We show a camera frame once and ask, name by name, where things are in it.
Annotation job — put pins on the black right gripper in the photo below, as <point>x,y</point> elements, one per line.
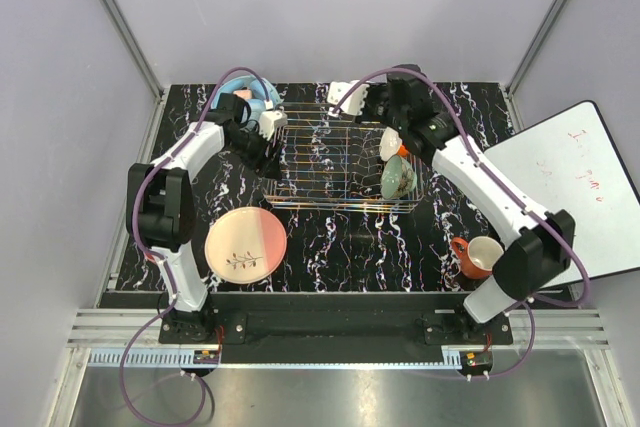
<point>374,89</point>

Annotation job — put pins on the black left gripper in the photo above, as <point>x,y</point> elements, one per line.
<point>268,166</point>

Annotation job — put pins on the orange and white bowl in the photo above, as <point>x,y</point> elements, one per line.
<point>391,145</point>

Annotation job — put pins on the green ceramic bowl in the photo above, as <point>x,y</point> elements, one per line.
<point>398,178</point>

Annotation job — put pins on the white paper plate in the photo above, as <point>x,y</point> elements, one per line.
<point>336,97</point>

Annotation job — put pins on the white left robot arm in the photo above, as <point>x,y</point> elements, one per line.
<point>160,209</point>

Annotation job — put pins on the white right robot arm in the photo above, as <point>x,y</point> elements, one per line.
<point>538,243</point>

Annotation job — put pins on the small pink box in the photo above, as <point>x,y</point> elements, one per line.
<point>245,94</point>

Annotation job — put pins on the blue headphones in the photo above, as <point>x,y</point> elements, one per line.
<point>263,92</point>

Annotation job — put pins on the pink and cream plate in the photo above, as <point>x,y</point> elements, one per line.
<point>245,245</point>

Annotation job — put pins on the orange ceramic mug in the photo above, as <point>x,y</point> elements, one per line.
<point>477,256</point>

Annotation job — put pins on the white whiteboard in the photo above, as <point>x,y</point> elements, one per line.
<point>570,162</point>

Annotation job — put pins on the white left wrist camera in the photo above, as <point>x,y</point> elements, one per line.
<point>270,121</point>

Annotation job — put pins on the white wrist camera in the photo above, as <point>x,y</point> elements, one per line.
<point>356,101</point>
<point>270,121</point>

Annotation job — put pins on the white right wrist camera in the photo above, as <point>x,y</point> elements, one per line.
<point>356,101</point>

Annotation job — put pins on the wire dish rack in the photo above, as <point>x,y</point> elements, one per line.
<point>333,163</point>

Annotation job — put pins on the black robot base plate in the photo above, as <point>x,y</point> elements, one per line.
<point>340,329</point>

